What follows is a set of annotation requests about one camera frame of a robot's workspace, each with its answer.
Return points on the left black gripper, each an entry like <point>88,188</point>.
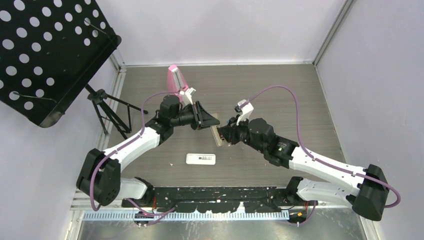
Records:
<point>202,119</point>

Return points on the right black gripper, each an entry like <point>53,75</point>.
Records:
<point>229,133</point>

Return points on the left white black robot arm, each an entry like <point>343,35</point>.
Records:
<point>100,176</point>

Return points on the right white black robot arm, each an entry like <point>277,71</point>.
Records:
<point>364,189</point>

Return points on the white remote control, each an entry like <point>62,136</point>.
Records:
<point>200,159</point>

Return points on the pink metronome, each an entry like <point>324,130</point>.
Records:
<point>176,81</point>

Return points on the black tripod stand legs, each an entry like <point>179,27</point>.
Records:
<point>105,112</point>

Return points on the black perforated music stand desk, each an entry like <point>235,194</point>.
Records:
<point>49,51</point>

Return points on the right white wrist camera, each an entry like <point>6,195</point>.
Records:
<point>243,109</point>

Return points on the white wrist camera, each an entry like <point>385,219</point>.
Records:
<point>243,109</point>
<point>187,95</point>

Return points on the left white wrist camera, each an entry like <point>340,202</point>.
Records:
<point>187,95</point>

